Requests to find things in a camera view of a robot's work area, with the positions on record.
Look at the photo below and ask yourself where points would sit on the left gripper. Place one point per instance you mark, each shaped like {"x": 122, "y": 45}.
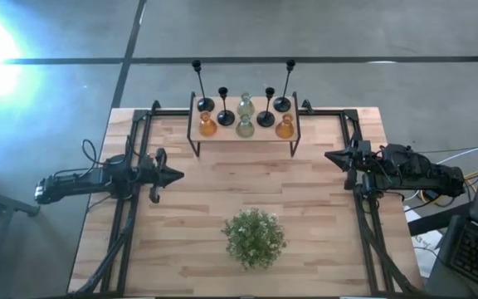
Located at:
{"x": 145, "y": 176}

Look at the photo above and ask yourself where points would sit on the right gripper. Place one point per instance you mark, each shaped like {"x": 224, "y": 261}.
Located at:
{"x": 365, "y": 166}

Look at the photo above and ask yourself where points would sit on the amber glass candle holder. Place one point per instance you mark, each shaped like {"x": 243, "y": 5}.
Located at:
{"x": 284, "y": 130}
{"x": 207, "y": 128}

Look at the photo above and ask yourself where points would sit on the medium black candlestick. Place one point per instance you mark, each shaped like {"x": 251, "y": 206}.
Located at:
{"x": 225, "y": 118}
{"x": 266, "y": 119}

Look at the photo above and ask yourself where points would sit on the green glass candle holder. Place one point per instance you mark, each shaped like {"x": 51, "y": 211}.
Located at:
{"x": 245, "y": 129}

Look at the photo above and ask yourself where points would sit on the clear glass vase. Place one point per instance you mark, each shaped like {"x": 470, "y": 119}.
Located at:
{"x": 245, "y": 109}

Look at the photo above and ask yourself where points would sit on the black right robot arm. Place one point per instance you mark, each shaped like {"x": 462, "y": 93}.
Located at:
{"x": 430, "y": 176}

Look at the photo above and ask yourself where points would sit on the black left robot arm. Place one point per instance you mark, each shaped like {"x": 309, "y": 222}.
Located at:
{"x": 77, "y": 182}

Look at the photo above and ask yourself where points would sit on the tall black candlestick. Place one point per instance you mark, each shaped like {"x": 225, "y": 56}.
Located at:
{"x": 206, "y": 105}
{"x": 282, "y": 104}

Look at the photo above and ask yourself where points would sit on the potted plant in black pot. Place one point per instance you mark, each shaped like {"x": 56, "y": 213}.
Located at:
{"x": 253, "y": 238}

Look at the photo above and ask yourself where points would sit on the white paper sheet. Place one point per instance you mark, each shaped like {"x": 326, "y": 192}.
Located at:
{"x": 425, "y": 245}

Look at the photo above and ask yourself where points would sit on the black computer cart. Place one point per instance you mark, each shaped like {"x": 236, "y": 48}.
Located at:
{"x": 438, "y": 282}

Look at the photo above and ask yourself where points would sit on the black keyboard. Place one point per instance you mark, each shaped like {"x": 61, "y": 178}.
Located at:
{"x": 475, "y": 255}

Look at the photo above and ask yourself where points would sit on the black floor stand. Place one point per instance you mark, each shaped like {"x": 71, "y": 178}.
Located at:
{"x": 6, "y": 203}

